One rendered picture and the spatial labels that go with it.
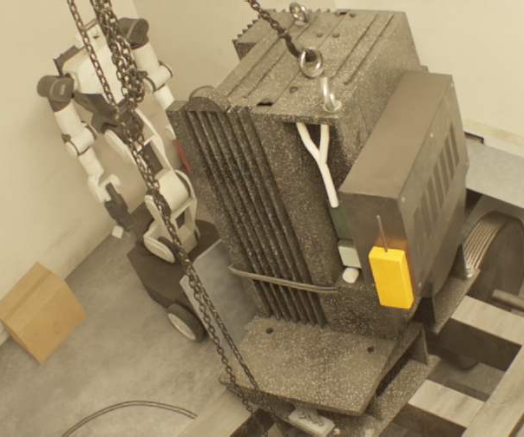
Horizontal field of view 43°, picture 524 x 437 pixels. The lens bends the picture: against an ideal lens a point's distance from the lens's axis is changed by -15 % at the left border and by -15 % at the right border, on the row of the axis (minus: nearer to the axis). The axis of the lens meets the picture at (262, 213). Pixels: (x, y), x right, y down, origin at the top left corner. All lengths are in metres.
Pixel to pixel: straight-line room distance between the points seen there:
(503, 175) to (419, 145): 1.20
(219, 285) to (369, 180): 0.85
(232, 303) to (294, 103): 0.90
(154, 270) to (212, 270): 1.41
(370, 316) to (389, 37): 0.70
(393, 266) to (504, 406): 0.71
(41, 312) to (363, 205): 2.43
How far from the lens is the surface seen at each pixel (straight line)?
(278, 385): 1.96
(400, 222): 1.49
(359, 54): 1.67
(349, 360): 1.95
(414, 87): 1.75
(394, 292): 1.61
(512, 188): 2.66
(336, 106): 1.49
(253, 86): 1.65
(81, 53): 2.97
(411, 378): 2.15
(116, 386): 3.43
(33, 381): 3.74
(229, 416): 2.25
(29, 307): 3.70
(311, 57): 1.57
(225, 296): 2.27
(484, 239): 2.54
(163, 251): 3.44
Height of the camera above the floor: 2.43
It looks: 39 degrees down
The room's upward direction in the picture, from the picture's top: 22 degrees counter-clockwise
